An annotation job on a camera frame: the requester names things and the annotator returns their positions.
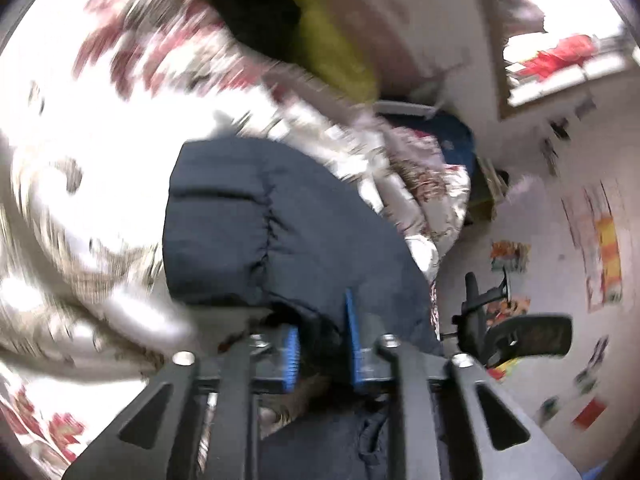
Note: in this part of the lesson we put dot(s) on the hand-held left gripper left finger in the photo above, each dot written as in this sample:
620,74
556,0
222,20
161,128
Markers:
290,357

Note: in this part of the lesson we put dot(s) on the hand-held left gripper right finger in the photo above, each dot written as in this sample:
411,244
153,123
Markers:
353,340

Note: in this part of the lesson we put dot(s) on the dark navy padded jacket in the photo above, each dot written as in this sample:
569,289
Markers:
280,220

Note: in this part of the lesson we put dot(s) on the black office chair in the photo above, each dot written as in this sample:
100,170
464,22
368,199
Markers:
540,335

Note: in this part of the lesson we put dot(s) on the blue cloth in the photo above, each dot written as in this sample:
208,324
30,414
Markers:
456,140

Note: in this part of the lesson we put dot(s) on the white floral bedspread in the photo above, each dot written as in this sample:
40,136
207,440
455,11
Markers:
100,160

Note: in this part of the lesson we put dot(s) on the yellow-green cloth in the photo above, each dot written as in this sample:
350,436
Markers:
335,50

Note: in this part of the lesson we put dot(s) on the black cloth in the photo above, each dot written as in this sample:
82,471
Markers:
250,10

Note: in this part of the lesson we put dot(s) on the red hanging ornament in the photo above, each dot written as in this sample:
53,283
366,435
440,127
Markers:
560,57

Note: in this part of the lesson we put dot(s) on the window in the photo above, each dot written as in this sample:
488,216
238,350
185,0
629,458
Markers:
560,35

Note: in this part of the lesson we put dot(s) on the small colourful wall picture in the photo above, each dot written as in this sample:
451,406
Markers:
510,256

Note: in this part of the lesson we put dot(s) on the large wall poster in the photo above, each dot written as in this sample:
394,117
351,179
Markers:
597,250

